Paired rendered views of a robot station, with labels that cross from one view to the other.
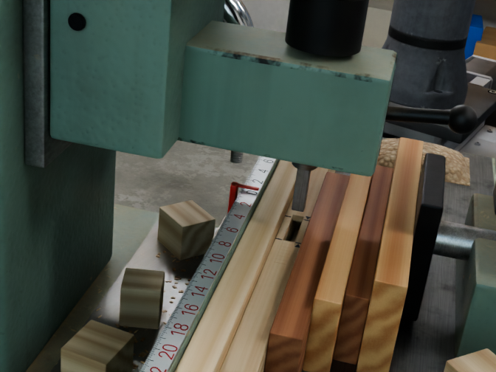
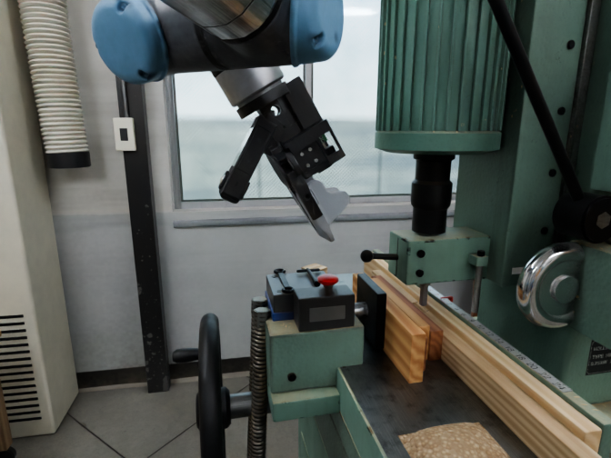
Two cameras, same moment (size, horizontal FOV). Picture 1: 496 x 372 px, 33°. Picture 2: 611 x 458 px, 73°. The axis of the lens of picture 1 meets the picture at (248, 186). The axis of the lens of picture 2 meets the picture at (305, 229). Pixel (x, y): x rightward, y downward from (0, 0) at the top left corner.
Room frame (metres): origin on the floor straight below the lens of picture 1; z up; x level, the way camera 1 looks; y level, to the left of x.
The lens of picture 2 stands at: (1.05, -0.45, 1.23)
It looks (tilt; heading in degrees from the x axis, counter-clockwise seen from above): 14 degrees down; 158
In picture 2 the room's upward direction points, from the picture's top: straight up
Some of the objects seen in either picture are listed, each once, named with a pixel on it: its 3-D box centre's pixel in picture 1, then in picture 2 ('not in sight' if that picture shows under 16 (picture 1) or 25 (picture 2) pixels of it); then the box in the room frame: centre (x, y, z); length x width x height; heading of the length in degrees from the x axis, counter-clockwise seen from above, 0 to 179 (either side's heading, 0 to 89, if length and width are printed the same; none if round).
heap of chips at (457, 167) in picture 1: (421, 153); (457, 444); (0.77, -0.17, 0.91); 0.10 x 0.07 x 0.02; 80
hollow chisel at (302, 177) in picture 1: (302, 178); (424, 290); (0.55, -0.04, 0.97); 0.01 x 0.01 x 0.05; 80
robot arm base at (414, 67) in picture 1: (421, 60); not in sight; (1.24, -0.24, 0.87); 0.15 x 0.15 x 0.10
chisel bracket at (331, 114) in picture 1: (285, 104); (438, 259); (0.55, -0.02, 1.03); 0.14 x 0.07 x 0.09; 80
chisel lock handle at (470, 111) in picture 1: (428, 113); (380, 254); (0.53, -0.12, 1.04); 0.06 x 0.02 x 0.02; 80
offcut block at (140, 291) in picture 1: (142, 298); not in sight; (0.60, 0.08, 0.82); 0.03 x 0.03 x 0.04; 2
